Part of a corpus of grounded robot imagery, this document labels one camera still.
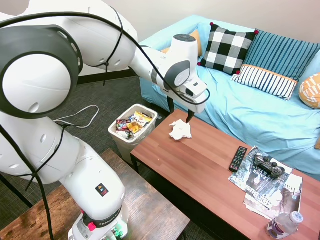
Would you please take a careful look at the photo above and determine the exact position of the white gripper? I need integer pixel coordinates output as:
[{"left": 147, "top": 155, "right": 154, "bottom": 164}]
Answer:
[{"left": 167, "top": 92, "right": 208, "bottom": 124}]

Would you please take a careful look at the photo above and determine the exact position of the white tissue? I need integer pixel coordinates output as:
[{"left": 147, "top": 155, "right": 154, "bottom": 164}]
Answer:
[{"left": 168, "top": 119, "right": 193, "bottom": 141}]

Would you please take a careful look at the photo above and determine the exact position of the beige plastic trash bin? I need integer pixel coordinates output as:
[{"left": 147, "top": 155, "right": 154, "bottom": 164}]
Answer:
[{"left": 107, "top": 103, "right": 159, "bottom": 166}]

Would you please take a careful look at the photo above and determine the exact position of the yellow baked chips bag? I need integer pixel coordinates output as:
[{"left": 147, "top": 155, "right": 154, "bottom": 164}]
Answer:
[{"left": 131, "top": 111, "right": 153, "bottom": 129}]

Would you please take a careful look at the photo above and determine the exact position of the small yellow snack bag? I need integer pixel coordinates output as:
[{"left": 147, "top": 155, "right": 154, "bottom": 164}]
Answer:
[{"left": 126, "top": 121, "right": 141, "bottom": 135}]

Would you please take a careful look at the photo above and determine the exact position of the reddish wooden coffee table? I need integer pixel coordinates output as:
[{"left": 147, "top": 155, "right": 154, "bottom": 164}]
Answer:
[{"left": 129, "top": 108, "right": 320, "bottom": 240}]

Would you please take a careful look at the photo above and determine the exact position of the red candy wrapper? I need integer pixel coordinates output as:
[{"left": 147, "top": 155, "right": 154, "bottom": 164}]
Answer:
[{"left": 116, "top": 119, "right": 132, "bottom": 131}]

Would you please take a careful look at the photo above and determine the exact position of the light blue sofa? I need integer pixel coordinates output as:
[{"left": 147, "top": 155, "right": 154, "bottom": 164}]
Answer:
[{"left": 139, "top": 14, "right": 320, "bottom": 181}]

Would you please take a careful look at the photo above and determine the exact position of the plain orange pillow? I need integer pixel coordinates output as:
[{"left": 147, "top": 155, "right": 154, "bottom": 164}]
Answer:
[{"left": 161, "top": 29, "right": 203, "bottom": 57}]

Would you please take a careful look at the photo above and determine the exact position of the black white checkered pillow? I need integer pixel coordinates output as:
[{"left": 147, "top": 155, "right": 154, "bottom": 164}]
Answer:
[{"left": 197, "top": 22, "right": 260, "bottom": 76}]

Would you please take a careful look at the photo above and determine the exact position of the black remote control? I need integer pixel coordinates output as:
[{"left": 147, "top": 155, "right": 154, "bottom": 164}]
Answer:
[{"left": 228, "top": 146, "right": 249, "bottom": 173}]

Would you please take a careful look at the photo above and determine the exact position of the navy white striped pillow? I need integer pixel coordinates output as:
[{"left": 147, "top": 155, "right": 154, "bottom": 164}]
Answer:
[{"left": 230, "top": 64, "right": 299, "bottom": 102}]

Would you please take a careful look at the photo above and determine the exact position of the glossy magazine with portrait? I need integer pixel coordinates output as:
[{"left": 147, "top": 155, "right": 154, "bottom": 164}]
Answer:
[{"left": 227, "top": 146, "right": 293, "bottom": 198}]

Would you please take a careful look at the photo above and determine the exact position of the rustic wooden robot table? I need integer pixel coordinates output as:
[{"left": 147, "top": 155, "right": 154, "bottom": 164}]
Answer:
[{"left": 0, "top": 148, "right": 191, "bottom": 240}]

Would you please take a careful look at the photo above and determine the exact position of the black game controller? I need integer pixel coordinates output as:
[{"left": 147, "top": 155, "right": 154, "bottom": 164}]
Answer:
[{"left": 253, "top": 154, "right": 286, "bottom": 180}]

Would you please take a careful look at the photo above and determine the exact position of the teal striped pillow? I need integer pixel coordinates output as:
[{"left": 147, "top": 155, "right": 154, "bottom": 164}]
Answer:
[{"left": 242, "top": 29, "right": 320, "bottom": 82}]

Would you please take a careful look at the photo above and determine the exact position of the orange white patterned pillow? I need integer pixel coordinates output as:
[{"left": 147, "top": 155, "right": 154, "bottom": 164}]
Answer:
[{"left": 298, "top": 72, "right": 320, "bottom": 110}]

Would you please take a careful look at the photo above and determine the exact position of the business magazine with 425 print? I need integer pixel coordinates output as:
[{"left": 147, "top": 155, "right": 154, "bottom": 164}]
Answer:
[{"left": 242, "top": 173, "right": 304, "bottom": 221}]

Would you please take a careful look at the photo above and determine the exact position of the clear plastic water bottle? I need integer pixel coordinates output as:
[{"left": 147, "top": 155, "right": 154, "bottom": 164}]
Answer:
[{"left": 265, "top": 211, "right": 304, "bottom": 240}]

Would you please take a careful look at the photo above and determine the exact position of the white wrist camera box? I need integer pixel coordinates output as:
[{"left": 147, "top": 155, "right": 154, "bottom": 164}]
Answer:
[{"left": 183, "top": 81, "right": 208, "bottom": 100}]

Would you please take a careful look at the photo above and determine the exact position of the white floor cable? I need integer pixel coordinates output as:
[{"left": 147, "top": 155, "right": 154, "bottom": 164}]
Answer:
[{"left": 53, "top": 104, "right": 100, "bottom": 129}]

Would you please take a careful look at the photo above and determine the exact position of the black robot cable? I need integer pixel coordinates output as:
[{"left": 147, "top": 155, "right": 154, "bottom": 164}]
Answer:
[{"left": 0, "top": 4, "right": 211, "bottom": 240}]

